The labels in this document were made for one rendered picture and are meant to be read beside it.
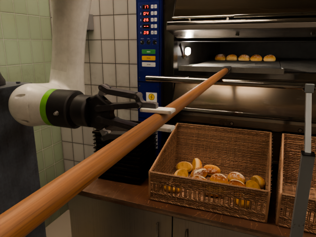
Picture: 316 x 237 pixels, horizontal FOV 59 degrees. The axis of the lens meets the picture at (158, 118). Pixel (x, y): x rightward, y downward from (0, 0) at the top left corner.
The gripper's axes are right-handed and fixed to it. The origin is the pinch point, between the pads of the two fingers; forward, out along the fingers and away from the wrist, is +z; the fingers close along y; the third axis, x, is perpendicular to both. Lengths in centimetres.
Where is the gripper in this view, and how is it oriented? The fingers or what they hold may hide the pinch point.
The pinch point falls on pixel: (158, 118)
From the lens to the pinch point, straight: 59.9
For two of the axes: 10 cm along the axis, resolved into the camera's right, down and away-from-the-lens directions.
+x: -3.7, 2.4, -9.0
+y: 0.0, 9.7, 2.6
